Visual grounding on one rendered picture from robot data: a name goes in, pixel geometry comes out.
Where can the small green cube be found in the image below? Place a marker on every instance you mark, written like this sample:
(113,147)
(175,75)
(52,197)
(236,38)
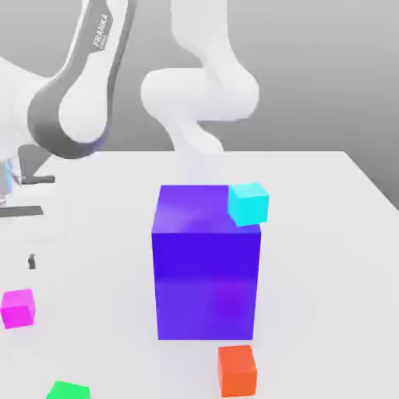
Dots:
(67,391)

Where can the small cyan cube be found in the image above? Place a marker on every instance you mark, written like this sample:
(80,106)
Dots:
(249,205)

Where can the large purple box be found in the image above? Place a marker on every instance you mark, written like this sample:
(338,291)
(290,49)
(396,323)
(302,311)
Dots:
(205,280)

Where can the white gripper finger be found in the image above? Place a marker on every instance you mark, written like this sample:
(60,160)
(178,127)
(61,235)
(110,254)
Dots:
(31,261)

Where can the small orange cube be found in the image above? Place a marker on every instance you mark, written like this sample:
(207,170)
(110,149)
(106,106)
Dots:
(237,372)

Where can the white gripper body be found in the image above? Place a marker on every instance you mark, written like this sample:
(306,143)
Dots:
(34,226)

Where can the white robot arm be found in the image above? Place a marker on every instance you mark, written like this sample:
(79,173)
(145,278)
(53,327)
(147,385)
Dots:
(199,93)

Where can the small magenta cube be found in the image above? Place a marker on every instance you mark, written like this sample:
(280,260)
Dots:
(17,310)

